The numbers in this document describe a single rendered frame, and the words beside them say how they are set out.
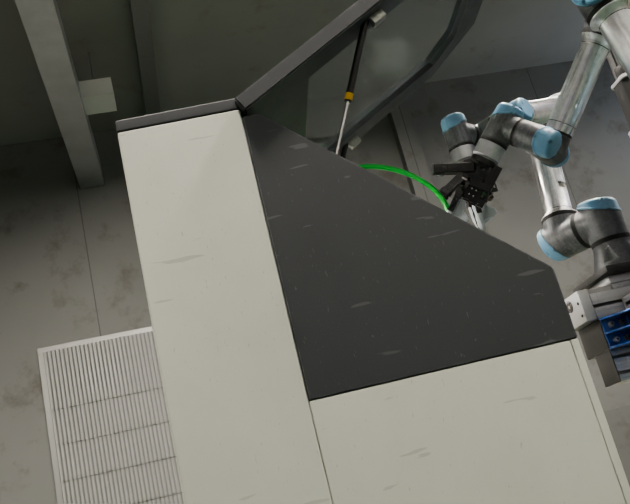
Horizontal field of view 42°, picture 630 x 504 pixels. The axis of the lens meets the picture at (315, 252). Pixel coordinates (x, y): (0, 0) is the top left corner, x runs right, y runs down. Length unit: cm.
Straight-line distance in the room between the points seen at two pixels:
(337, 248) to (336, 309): 14
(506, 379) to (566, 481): 23
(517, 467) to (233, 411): 57
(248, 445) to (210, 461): 8
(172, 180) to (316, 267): 37
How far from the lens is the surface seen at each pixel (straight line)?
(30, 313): 1149
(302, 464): 166
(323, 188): 181
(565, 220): 263
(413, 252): 177
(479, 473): 170
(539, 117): 254
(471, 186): 216
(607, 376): 245
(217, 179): 182
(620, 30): 215
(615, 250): 252
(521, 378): 175
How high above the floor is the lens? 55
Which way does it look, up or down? 18 degrees up
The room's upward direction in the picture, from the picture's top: 14 degrees counter-clockwise
